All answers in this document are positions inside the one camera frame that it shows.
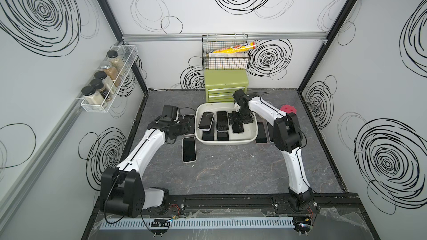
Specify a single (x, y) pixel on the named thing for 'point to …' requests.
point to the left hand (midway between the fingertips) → (186, 127)
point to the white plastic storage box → (218, 123)
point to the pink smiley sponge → (288, 109)
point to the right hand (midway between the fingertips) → (237, 122)
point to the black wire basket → (222, 61)
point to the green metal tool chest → (221, 84)
